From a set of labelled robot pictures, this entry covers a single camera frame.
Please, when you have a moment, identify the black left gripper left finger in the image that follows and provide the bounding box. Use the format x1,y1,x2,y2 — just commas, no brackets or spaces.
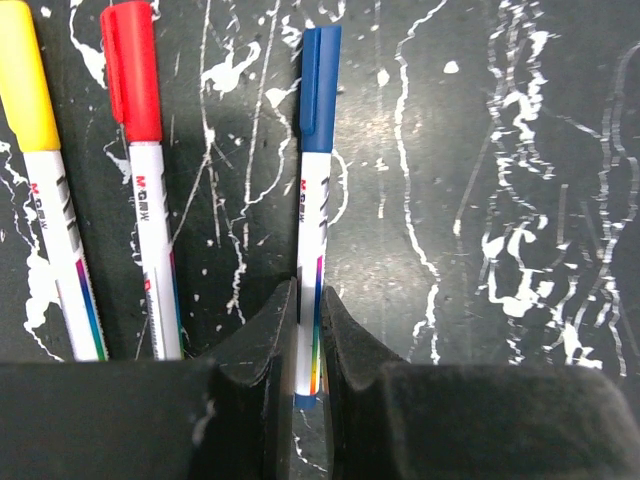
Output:
1,280,297,479

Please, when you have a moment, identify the blue white pen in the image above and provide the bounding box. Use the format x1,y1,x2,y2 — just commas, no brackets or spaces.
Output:
292,24,344,410

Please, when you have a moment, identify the red pen cap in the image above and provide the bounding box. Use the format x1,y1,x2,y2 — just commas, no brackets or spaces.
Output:
100,1,162,143

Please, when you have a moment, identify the yellow pen cap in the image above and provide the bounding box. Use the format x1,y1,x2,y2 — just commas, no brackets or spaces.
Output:
1,1,61,153

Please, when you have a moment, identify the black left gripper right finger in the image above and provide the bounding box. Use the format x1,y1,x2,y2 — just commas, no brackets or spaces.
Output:
321,289,639,479

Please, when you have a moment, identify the red white pen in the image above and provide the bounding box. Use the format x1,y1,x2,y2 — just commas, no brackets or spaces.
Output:
118,123,183,360

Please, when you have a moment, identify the blue pen cap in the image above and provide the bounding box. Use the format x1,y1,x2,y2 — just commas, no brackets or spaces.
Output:
299,25,342,153

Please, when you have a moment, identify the yellow white pen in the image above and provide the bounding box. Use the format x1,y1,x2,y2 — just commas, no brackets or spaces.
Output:
20,148,108,361

